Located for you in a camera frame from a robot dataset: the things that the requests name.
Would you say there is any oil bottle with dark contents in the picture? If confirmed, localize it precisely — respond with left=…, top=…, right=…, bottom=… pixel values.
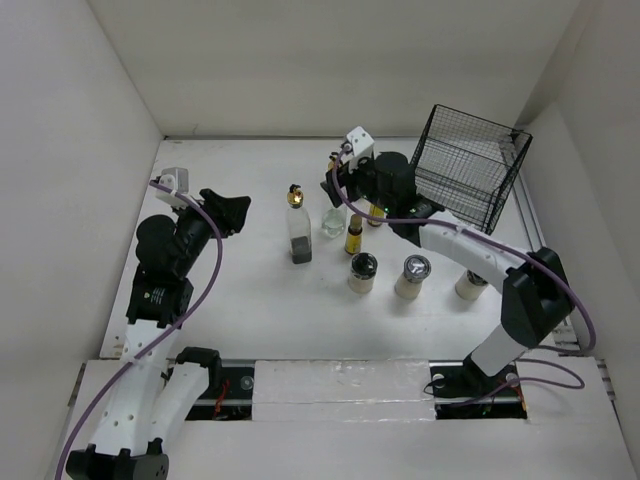
left=286, top=184, right=312, bottom=264

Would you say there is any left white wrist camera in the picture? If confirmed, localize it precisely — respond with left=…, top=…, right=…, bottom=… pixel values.
left=154, top=167, right=189, bottom=208

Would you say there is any right white powder jar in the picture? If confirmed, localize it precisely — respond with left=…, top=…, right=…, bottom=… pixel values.
left=455, top=270, right=488, bottom=301

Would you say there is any black wire basket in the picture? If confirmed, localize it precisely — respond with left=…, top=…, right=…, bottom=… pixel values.
left=411, top=104, right=533, bottom=235

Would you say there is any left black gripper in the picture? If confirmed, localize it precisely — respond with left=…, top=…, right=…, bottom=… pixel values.
left=171, top=188, right=249, bottom=276

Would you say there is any metal mounting rail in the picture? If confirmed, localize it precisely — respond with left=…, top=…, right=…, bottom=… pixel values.
left=188, top=360, right=527, bottom=423

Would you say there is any left white powder jar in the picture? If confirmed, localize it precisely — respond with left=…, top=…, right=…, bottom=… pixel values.
left=348, top=252, right=378, bottom=294

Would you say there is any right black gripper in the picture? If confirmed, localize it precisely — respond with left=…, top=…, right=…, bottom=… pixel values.
left=320, top=152, right=395, bottom=214

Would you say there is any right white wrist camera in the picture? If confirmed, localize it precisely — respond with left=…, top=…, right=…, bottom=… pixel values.
left=345, top=126, right=375, bottom=160

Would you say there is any near yellow label brown bottle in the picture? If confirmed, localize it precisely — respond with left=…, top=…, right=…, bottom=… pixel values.
left=344, top=214, right=363, bottom=255

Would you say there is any clear oil bottle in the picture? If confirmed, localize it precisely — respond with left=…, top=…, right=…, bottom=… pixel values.
left=321, top=149, right=349, bottom=241

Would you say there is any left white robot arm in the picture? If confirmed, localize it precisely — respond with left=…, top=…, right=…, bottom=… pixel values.
left=54, top=183, right=251, bottom=479

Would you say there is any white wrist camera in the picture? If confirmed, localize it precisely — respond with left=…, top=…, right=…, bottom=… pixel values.
left=345, top=126, right=375, bottom=160
left=154, top=167, right=189, bottom=208

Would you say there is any white powder jar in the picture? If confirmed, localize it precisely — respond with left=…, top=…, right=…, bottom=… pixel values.
left=348, top=252, right=378, bottom=294
left=455, top=270, right=488, bottom=301
left=394, top=255, right=432, bottom=300

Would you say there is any yellow label brown bottle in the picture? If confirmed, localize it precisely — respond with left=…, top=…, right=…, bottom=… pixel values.
left=367, top=203, right=386, bottom=228
left=344, top=214, right=363, bottom=255

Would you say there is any far yellow label brown bottle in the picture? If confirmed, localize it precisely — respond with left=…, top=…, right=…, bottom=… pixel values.
left=367, top=203, right=386, bottom=228

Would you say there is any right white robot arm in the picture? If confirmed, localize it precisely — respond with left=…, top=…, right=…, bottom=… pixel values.
left=321, top=151, right=578, bottom=394

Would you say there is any middle white powder jar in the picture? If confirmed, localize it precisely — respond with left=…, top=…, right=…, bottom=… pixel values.
left=394, top=255, right=432, bottom=300

